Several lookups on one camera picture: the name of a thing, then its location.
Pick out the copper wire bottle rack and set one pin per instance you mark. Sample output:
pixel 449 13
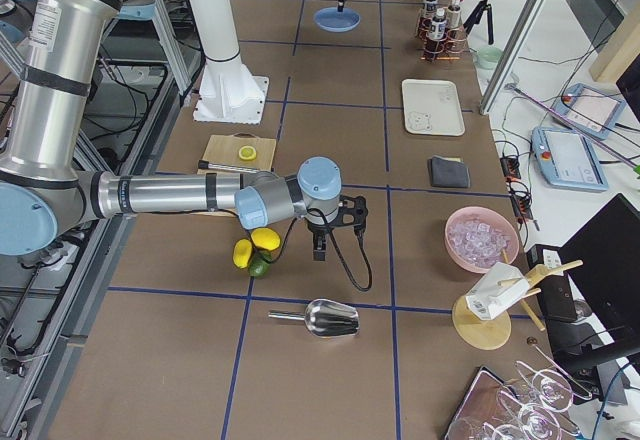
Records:
pixel 451 50

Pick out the blue teach pendant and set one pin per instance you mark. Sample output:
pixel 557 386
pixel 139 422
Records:
pixel 592 110
pixel 567 160

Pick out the right tea bottle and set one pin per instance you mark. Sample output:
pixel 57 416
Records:
pixel 437 32

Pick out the green ceramic bowl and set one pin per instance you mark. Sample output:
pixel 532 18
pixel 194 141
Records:
pixel 487 57

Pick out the cream bear tray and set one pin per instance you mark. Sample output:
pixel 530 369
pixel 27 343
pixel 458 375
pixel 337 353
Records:
pixel 432 107

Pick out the near blue teach pendant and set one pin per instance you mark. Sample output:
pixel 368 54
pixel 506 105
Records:
pixel 567 160

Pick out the metal knife handle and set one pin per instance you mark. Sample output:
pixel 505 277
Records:
pixel 206 165

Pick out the wooden cutting board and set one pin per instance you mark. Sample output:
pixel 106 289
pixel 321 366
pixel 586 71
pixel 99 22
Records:
pixel 223 149

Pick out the lemon half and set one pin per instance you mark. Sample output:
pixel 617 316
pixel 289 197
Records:
pixel 247 153

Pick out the rear tea bottle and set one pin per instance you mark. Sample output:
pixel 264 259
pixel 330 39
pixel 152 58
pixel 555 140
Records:
pixel 453 19

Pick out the far blue teach pendant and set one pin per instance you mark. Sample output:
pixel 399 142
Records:
pixel 592 110

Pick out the tea bottle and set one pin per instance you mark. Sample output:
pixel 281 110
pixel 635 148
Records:
pixel 453 19
pixel 437 32
pixel 429 11

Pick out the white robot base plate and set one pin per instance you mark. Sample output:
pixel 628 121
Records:
pixel 214 103

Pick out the white paper carton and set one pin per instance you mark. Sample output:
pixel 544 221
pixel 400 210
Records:
pixel 497 290

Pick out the front left tea bottle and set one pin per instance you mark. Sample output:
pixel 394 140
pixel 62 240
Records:
pixel 429 11

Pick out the wooden cup stand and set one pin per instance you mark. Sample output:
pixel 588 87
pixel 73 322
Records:
pixel 493 334

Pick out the small yellow lemon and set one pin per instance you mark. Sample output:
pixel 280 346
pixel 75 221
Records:
pixel 242 253

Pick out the grey folded cloth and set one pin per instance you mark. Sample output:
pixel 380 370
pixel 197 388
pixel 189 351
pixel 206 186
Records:
pixel 448 173

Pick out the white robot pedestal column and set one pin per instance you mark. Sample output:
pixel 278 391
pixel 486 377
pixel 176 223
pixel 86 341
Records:
pixel 216 29

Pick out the green lime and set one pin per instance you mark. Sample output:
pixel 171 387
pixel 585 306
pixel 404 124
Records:
pixel 259 264

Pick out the pink bowl of ice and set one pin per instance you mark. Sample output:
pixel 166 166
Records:
pixel 476 238

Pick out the metal ice scoop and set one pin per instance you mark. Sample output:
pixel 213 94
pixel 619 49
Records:
pixel 324 318

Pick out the large yellow lemon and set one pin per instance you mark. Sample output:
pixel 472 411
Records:
pixel 266 239

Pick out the aluminium frame post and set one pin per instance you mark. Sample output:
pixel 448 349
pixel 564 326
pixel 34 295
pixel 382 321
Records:
pixel 523 26

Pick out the black monitor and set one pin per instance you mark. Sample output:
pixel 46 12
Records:
pixel 608 246

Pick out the blue plastic plate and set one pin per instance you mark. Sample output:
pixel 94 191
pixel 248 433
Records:
pixel 333 20

